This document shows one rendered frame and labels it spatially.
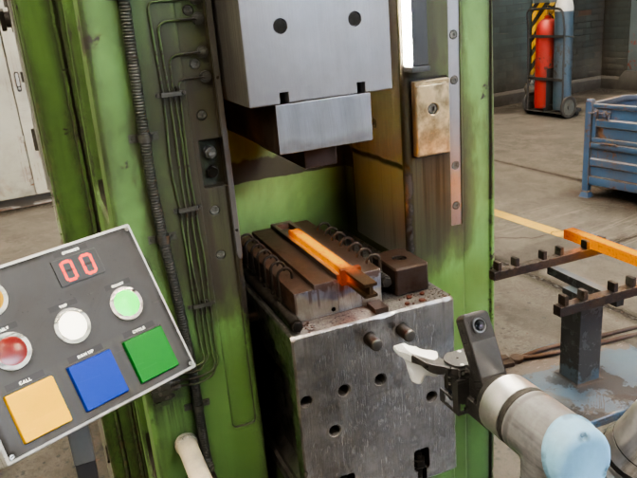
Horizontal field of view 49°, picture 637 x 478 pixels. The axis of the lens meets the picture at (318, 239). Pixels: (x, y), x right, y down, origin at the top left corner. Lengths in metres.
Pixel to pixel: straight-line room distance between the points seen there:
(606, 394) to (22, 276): 1.17
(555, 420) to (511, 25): 8.86
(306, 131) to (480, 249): 0.65
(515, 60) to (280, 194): 8.03
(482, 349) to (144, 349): 0.55
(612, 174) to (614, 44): 5.54
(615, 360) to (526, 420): 0.81
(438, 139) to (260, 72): 0.51
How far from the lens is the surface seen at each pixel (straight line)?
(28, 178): 6.63
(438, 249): 1.74
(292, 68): 1.33
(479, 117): 1.73
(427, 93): 1.61
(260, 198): 1.87
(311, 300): 1.45
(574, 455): 0.95
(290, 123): 1.34
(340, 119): 1.38
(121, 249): 1.25
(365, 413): 1.56
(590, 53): 10.73
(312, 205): 1.92
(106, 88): 1.40
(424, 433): 1.67
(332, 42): 1.36
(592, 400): 1.61
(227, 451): 1.72
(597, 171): 5.43
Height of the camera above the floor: 1.55
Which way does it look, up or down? 19 degrees down
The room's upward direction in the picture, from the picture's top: 5 degrees counter-clockwise
